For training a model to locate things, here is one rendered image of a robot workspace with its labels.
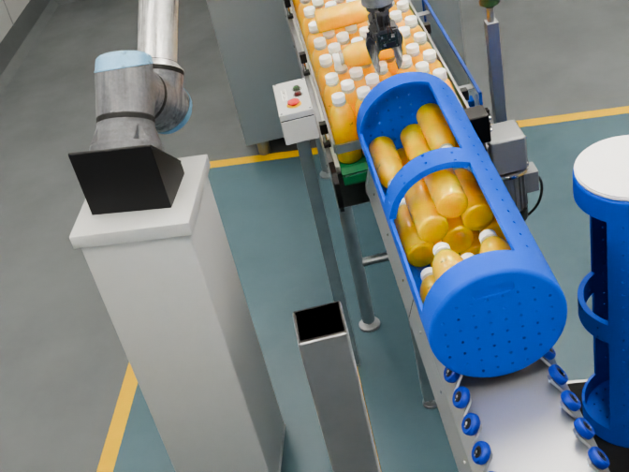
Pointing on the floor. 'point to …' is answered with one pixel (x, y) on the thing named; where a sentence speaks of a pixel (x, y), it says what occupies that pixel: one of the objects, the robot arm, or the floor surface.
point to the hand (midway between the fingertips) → (387, 66)
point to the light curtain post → (336, 388)
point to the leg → (423, 377)
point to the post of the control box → (324, 233)
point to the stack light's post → (495, 70)
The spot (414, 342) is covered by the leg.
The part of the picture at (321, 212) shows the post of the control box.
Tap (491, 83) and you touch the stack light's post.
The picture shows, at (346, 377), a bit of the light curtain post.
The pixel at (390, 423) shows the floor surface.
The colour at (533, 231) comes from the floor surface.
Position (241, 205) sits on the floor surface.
